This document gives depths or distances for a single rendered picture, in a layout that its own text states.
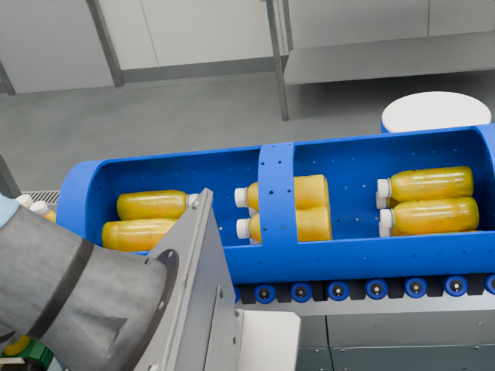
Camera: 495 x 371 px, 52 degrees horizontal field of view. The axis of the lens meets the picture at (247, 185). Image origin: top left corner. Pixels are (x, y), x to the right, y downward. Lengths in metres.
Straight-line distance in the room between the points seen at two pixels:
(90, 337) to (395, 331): 0.72
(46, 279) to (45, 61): 4.71
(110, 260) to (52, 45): 4.58
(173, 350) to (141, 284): 0.10
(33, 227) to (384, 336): 0.78
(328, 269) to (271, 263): 0.11
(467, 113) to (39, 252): 1.19
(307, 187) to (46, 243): 0.58
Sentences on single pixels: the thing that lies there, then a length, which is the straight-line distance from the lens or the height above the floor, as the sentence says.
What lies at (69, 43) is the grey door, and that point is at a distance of 5.00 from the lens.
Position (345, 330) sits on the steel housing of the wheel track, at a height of 0.87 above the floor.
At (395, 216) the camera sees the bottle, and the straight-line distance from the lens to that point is 1.06.
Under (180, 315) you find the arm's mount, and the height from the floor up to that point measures 1.38.
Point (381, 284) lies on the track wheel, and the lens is 1.05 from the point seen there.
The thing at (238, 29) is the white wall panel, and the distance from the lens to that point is 4.43.
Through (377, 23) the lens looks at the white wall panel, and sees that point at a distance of 4.32.
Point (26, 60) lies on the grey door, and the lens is 5.31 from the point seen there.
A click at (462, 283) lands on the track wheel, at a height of 0.97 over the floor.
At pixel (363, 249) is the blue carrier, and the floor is 1.11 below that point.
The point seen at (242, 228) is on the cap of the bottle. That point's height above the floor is 1.11.
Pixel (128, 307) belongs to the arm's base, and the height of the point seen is 1.37.
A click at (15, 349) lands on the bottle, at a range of 1.26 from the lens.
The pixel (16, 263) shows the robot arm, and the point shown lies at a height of 1.44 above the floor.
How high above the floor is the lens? 1.74
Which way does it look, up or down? 35 degrees down
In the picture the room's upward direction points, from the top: 12 degrees counter-clockwise
